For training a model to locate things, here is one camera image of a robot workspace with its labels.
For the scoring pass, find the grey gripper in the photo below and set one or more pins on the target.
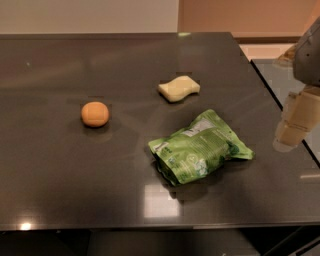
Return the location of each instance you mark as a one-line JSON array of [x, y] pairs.
[[308, 61]]

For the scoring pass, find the green rice chip bag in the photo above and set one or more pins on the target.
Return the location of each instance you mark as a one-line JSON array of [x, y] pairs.
[[194, 152]]

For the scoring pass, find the grey side table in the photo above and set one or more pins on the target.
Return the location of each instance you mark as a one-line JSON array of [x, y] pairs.
[[280, 82]]

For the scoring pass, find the yellow sponge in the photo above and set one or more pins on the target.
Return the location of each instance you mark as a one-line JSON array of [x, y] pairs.
[[179, 88]]

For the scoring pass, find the orange fruit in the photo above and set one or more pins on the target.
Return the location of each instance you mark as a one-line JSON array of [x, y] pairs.
[[95, 114]]

